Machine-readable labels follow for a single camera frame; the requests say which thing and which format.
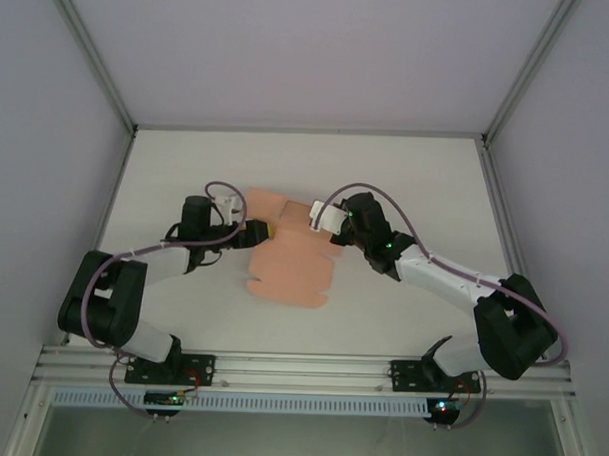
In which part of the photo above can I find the small circuit board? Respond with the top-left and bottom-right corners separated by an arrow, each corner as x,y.
142,389 -> 200,410
425,397 -> 463,420

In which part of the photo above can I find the aluminium table side rail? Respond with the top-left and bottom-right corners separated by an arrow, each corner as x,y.
472,138 -> 527,282
85,127 -> 139,263

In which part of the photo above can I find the aluminium mounting rail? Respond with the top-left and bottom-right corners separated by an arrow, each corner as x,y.
31,343 -> 579,402

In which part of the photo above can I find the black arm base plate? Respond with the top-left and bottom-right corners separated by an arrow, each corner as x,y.
123,350 -> 217,387
388,358 -> 484,396

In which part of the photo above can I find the white slotted cable duct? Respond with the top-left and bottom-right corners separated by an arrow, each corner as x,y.
50,384 -> 430,419

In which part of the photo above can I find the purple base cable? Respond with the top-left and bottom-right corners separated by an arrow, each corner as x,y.
106,348 -> 161,419
447,370 -> 491,431

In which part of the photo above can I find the aluminium frame post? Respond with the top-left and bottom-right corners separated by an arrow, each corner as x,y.
481,0 -> 585,149
37,0 -> 143,133

